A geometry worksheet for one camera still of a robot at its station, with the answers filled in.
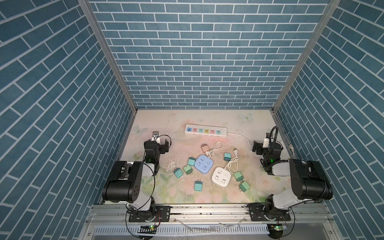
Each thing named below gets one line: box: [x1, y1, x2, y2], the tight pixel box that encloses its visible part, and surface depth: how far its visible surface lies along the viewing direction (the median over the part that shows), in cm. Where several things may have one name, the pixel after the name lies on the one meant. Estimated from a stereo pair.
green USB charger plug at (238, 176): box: [233, 171, 244, 182], surface depth 86 cm
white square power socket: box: [211, 166, 232, 188], surface depth 85 cm
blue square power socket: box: [194, 155, 214, 175], surface depth 90 cm
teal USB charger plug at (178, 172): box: [174, 168, 184, 179], surface depth 87 cm
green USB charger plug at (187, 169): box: [183, 164, 193, 175], surface depth 88 cm
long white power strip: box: [184, 124, 228, 137], surface depth 107 cm
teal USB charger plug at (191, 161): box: [188, 157, 196, 166], surface depth 92 cm
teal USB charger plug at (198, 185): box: [194, 179, 203, 192], surface depth 82 cm
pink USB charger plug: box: [201, 143, 210, 153], surface depth 98 cm
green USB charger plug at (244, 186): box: [239, 181, 251, 193], surface depth 83 cm
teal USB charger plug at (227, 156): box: [223, 152, 232, 162], surface depth 95 cm
